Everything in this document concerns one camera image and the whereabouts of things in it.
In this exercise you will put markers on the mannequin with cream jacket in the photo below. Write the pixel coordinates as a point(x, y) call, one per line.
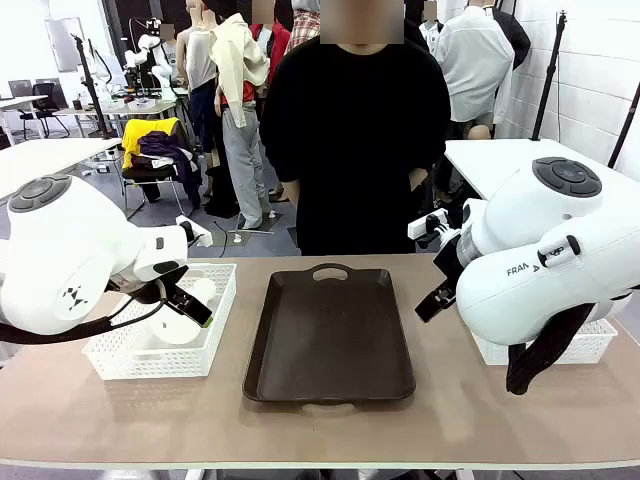
point(240, 75)

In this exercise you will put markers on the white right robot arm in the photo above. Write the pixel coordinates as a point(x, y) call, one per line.
point(525, 295)

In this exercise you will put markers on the mannequin with white shirt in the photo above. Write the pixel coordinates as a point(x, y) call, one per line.
point(475, 65)

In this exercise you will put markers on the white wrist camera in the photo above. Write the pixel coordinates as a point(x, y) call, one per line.
point(425, 226)
point(195, 232)

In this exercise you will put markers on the mannequin with white tank top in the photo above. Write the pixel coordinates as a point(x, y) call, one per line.
point(200, 60)

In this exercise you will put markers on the black office chair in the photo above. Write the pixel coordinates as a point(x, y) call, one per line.
point(47, 107)

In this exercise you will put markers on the yellow garment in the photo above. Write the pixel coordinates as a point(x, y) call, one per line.
point(137, 132)

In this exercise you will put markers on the person's left hand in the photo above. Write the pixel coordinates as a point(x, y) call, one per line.
point(419, 180)

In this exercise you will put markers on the mannequin with plaid shirt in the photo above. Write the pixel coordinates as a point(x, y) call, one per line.
point(302, 27)

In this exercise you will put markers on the mannequin with black jacket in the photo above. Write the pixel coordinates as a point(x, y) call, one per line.
point(515, 35)

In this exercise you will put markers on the grey whiteboard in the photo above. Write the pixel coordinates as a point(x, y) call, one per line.
point(65, 45)

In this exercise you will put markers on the metal chair with clothes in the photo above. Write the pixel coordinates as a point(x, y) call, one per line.
point(150, 177)

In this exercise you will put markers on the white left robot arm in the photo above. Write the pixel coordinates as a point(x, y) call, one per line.
point(65, 240)

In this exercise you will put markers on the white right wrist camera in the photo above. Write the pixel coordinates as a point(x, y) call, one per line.
point(425, 226)

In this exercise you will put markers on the black tripod stand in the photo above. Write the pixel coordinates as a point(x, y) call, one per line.
point(92, 85)
point(625, 125)
point(550, 75)

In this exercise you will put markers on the dark brown plastic tray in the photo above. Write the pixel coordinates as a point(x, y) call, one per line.
point(325, 340)

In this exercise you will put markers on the person in black sweater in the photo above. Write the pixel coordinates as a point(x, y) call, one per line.
point(355, 125)

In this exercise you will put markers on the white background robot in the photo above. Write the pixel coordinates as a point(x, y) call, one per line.
point(150, 55)

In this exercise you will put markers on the white perforated plastic basket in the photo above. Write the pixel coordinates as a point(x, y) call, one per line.
point(595, 345)
point(150, 362)

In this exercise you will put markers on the mannequin with red top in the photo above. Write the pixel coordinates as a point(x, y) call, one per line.
point(277, 45)

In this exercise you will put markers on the dark purple garment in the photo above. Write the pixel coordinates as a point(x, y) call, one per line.
point(165, 145)

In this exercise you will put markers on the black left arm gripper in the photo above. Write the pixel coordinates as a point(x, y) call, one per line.
point(142, 290)

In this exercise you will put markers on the translucent white plastic flask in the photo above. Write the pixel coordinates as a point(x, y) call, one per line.
point(172, 330)

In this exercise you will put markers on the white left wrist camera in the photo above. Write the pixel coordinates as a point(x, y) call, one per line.
point(195, 232)

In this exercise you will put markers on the person's right hand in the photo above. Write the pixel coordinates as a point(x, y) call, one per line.
point(291, 192)

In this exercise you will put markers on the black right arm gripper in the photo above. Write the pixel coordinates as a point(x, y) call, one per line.
point(452, 262)

